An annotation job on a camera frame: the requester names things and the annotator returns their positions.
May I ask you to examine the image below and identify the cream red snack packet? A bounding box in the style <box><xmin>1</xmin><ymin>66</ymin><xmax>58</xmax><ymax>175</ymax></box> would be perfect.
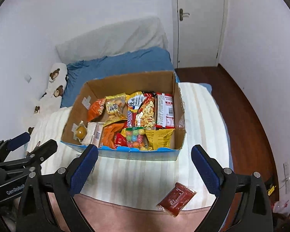
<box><xmin>81</xmin><ymin>122</ymin><xmax>103</xmax><ymax>148</ymax></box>

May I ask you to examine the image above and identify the grey padded headboard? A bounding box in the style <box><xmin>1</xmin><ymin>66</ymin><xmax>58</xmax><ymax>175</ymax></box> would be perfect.
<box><xmin>56</xmin><ymin>16</ymin><xmax>168</xmax><ymax>64</ymax></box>

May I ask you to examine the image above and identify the white door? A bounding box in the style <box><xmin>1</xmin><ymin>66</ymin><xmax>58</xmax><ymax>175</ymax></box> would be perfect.
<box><xmin>177</xmin><ymin>0</ymin><xmax>224</xmax><ymax>68</ymax></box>

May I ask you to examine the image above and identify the colourful gumball candy bag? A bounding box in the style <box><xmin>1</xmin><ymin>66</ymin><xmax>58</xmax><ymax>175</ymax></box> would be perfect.
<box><xmin>126</xmin><ymin>127</ymin><xmax>148</xmax><ymax>151</ymax></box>

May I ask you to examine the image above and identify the yellow snack bag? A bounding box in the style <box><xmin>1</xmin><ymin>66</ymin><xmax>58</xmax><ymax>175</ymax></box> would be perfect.
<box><xmin>145</xmin><ymin>128</ymin><xmax>175</xmax><ymax>150</ymax></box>

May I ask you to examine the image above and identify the white wall socket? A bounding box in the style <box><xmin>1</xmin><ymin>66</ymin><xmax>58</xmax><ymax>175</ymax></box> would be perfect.
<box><xmin>24</xmin><ymin>74</ymin><xmax>32</xmax><ymax>83</ymax></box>

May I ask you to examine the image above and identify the red white noodle packet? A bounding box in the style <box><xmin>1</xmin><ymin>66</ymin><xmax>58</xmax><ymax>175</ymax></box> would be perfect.
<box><xmin>156</xmin><ymin>93</ymin><xmax>174</xmax><ymax>129</ymax></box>

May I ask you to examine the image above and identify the blue bed sheet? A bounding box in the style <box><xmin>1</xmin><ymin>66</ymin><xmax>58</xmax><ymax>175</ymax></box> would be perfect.
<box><xmin>61</xmin><ymin>47</ymin><xmax>233</xmax><ymax>167</ymax></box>

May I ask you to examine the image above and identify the orange snack packet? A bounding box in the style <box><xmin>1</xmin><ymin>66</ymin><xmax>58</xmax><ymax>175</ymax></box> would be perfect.
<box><xmin>87</xmin><ymin>98</ymin><xmax>106</xmax><ymax>122</ymax></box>
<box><xmin>100</xmin><ymin>123</ymin><xmax>125</xmax><ymax>149</ymax></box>

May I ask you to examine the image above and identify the cardboard milk carton box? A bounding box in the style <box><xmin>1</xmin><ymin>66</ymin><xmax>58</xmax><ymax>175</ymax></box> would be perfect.
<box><xmin>61</xmin><ymin>70</ymin><xmax>187</xmax><ymax>161</ymax></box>

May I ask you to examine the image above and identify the white bear print pillow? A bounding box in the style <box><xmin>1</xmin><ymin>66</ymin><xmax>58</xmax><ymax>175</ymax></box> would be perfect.
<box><xmin>28</xmin><ymin>63</ymin><xmax>68</xmax><ymax>134</ymax></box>

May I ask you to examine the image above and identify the striped cream pink blanket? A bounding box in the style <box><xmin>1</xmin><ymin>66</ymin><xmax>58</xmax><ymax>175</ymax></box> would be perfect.
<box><xmin>26</xmin><ymin>82</ymin><xmax>231</xmax><ymax>232</ymax></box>

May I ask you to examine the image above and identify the wall outlet with cable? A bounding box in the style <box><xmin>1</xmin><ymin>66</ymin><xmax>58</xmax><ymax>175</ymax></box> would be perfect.
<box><xmin>280</xmin><ymin>162</ymin><xmax>290</xmax><ymax>194</ymax></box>

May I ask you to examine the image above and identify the dark red sauce packet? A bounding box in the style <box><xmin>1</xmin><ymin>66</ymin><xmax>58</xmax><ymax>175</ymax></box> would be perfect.
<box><xmin>157</xmin><ymin>182</ymin><xmax>196</xmax><ymax>217</ymax></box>

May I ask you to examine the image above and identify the metal door handle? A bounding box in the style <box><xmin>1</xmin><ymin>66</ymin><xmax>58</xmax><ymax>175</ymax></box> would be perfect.
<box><xmin>179</xmin><ymin>9</ymin><xmax>190</xmax><ymax>21</ymax></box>

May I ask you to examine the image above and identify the instant noodle packet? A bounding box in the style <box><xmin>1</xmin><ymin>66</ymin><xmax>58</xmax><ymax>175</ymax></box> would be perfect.
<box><xmin>126</xmin><ymin>91</ymin><xmax>157</xmax><ymax>130</ymax></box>

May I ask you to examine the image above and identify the yellow biscuit bag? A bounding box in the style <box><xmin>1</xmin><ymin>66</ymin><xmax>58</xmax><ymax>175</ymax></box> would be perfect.
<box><xmin>104</xmin><ymin>93</ymin><xmax>127</xmax><ymax>126</ymax></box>

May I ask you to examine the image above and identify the red candy packet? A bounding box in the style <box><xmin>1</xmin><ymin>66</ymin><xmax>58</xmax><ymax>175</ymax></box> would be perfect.
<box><xmin>114</xmin><ymin>133</ymin><xmax>127</xmax><ymax>148</ymax></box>

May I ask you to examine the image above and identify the yellow jelly cup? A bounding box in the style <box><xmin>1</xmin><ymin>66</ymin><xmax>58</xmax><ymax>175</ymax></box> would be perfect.
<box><xmin>73</xmin><ymin>120</ymin><xmax>87</xmax><ymax>142</ymax></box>

